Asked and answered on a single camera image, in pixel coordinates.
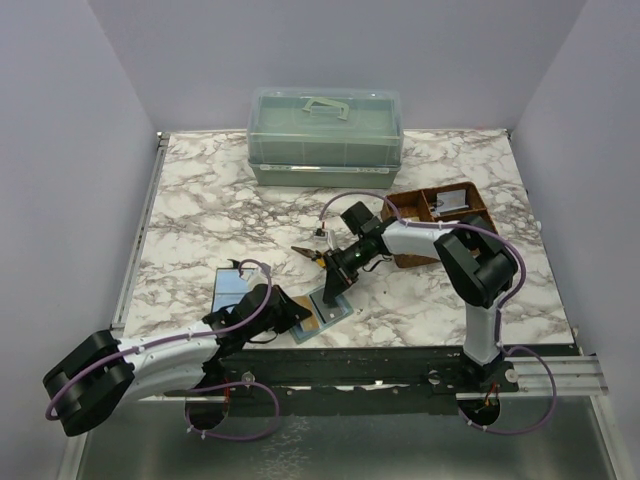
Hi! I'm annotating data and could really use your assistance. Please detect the gold credit card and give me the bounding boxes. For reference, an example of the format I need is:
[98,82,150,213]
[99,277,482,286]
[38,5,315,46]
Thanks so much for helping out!
[292,296,321,343]

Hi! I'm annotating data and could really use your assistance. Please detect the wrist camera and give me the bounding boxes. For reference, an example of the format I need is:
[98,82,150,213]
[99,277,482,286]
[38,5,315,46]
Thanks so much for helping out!
[239,262,271,291]
[314,227,337,250]

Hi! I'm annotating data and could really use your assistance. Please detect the brown woven organizer basket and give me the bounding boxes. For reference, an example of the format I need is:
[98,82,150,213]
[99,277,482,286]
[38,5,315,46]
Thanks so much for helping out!
[380,181,500,270]

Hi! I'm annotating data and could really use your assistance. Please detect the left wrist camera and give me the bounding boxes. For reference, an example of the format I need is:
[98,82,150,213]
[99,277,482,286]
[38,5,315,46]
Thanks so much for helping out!
[239,262,271,291]

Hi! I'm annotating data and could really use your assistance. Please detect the grey cards in basket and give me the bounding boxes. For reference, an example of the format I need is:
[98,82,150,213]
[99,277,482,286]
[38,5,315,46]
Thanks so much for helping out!
[433,189,469,216]

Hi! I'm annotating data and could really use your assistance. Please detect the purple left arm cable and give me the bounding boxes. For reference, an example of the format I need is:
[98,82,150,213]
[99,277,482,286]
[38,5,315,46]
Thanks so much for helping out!
[45,259,282,442]

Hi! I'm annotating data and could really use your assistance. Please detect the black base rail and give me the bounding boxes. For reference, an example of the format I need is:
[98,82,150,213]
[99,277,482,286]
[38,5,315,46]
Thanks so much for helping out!
[164,344,521,416]

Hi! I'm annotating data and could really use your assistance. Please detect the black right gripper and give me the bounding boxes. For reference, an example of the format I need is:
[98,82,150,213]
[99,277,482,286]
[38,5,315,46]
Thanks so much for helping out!
[322,238,373,304]

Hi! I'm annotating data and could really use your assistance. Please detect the green plastic storage box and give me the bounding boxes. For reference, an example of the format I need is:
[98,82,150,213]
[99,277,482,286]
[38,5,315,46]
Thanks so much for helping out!
[247,87,404,189]

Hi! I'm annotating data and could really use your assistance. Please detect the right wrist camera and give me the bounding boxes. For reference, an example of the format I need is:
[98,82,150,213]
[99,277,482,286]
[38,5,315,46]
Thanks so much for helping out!
[314,227,337,250]

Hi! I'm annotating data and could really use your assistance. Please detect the yellow handled pliers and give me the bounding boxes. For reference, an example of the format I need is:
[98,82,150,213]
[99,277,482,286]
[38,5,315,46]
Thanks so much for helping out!
[291,246,326,269]

